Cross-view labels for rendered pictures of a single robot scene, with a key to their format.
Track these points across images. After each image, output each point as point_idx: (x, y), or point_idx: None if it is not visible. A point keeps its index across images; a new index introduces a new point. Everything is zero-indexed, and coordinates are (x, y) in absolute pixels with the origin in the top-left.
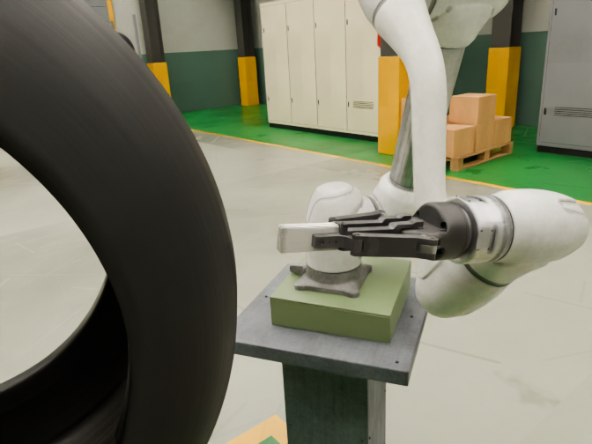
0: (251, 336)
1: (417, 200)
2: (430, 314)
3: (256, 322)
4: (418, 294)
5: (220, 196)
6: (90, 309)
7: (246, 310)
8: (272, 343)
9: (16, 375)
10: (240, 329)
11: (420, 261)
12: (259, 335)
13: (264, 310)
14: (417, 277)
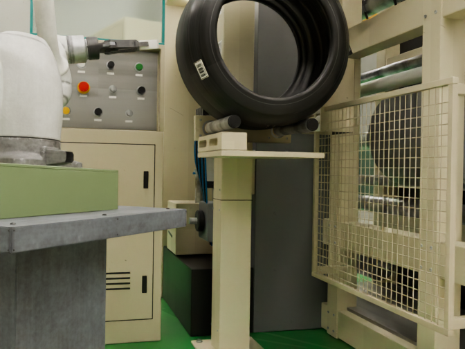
0: (147, 208)
1: (57, 41)
2: (65, 105)
3: (135, 210)
4: (70, 93)
5: (177, 27)
6: (229, 70)
7: (142, 212)
8: (126, 206)
9: (257, 93)
10: (158, 209)
11: (69, 74)
12: (137, 208)
13: (117, 212)
14: (67, 85)
